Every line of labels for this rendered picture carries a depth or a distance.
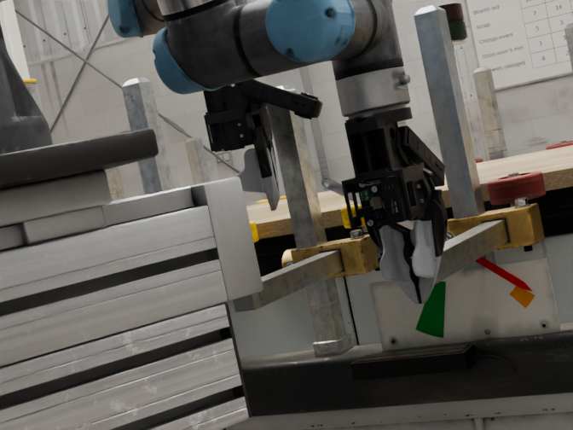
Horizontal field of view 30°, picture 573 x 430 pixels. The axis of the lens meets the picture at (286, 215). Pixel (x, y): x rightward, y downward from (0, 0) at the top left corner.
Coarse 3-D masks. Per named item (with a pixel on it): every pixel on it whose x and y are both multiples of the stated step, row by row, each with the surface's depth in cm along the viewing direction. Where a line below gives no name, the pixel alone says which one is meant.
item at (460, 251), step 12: (480, 228) 138; (492, 228) 138; (504, 228) 142; (456, 240) 129; (468, 240) 129; (480, 240) 133; (492, 240) 137; (504, 240) 141; (444, 252) 121; (456, 252) 125; (468, 252) 128; (480, 252) 132; (444, 264) 121; (456, 264) 124; (444, 276) 120
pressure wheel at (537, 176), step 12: (492, 180) 155; (504, 180) 151; (516, 180) 151; (528, 180) 151; (540, 180) 152; (492, 192) 153; (504, 192) 151; (516, 192) 151; (528, 192) 151; (540, 192) 152; (492, 204) 154
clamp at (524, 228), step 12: (480, 216) 144; (492, 216) 143; (504, 216) 143; (516, 216) 142; (528, 216) 141; (540, 216) 145; (456, 228) 146; (468, 228) 145; (516, 228) 142; (528, 228) 141; (540, 228) 144; (516, 240) 142; (528, 240) 142; (540, 240) 143
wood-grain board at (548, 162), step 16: (496, 160) 231; (512, 160) 216; (528, 160) 203; (544, 160) 191; (560, 160) 180; (480, 176) 185; (496, 176) 175; (544, 176) 159; (560, 176) 158; (448, 192) 166; (256, 208) 245; (336, 208) 178; (256, 224) 183; (272, 224) 182; (288, 224) 180; (336, 224) 176
